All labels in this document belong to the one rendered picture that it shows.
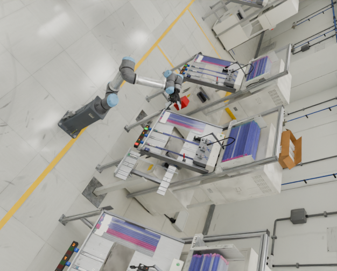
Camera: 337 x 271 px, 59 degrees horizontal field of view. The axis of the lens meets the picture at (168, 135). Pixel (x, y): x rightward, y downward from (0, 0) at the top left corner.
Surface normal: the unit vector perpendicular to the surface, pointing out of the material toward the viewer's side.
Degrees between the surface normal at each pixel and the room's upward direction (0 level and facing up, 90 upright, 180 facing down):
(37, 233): 0
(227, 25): 90
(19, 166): 0
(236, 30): 90
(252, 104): 90
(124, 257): 0
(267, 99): 90
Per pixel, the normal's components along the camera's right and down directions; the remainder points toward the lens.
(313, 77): -0.33, 0.64
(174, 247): 0.11, -0.71
